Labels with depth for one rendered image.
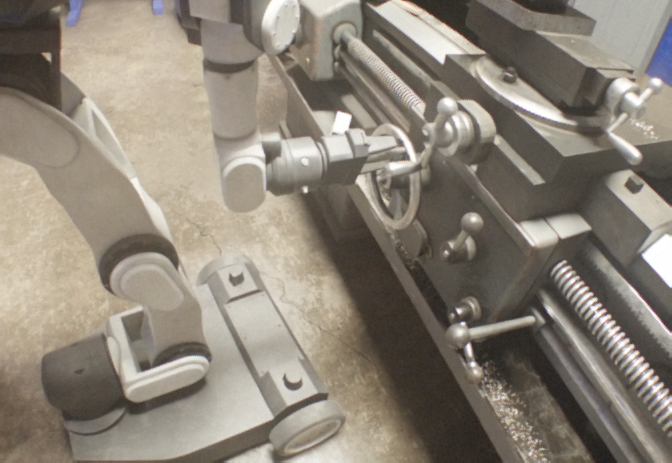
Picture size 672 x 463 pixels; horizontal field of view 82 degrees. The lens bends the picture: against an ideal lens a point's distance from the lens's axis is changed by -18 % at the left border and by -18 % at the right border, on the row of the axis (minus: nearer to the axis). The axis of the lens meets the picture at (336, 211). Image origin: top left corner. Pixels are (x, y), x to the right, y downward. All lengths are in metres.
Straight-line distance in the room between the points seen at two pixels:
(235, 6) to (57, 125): 0.26
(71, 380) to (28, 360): 0.52
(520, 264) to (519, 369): 0.38
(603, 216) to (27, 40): 0.82
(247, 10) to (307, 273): 1.20
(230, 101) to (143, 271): 0.32
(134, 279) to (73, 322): 0.85
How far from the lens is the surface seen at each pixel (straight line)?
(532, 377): 1.06
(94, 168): 0.64
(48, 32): 0.57
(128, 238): 0.76
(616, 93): 0.70
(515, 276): 0.75
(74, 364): 1.07
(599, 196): 0.77
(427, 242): 0.95
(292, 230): 1.73
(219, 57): 0.57
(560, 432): 1.03
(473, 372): 0.81
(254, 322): 1.24
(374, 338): 1.47
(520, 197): 0.69
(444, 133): 0.70
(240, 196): 0.68
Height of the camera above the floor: 1.23
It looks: 42 degrees down
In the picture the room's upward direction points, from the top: 8 degrees clockwise
